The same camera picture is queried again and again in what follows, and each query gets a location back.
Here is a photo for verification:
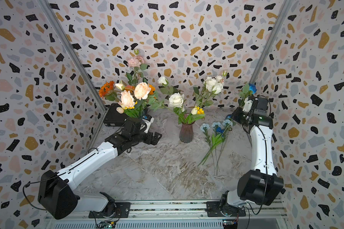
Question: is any dark red glass vase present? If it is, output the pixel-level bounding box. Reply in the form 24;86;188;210
179;124;194;143

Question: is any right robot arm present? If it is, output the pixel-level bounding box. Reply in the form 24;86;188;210
219;96;284;217

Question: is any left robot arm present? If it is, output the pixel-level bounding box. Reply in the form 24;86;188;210
38;115;162;219

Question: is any small yellow flower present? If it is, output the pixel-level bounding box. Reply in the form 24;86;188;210
196;106;204;115

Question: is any white rose cluster sprig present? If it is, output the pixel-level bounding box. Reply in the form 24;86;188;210
194;71;228;108

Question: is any black box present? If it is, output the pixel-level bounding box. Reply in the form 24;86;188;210
103;103;130;127

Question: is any cream rose left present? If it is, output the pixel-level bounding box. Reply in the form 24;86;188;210
120;91;136;110

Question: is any cream rose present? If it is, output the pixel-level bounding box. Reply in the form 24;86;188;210
120;91;136;110
134;83;151;100

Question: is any white tulip bud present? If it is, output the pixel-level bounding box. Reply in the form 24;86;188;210
191;107;198;115

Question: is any orange rose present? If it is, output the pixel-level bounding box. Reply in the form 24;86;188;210
149;84;155;95

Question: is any white rose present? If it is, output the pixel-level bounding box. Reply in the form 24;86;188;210
169;93;184;108

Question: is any cream rose right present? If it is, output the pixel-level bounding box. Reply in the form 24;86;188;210
134;83;151;100

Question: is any orange carnation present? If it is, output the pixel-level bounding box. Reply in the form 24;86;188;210
124;85;135;92

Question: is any orange sunflower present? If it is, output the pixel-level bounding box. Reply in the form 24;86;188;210
98;81;115;98

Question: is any pink carnation sprig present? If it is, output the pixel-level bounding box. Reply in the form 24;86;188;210
126;49;149;86

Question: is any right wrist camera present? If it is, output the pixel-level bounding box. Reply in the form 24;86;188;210
243;98;255;113

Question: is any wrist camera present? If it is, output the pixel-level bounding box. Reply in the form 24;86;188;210
142;114;154;134
243;98;255;113

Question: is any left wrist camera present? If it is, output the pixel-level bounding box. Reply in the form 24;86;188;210
142;114;154;134

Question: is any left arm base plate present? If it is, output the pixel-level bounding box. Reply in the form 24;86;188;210
88;202;131;220

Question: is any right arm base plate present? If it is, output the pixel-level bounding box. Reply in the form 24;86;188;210
206;201;246;218

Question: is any aluminium rail frame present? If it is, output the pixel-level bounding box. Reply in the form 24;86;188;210
42;183;290;229

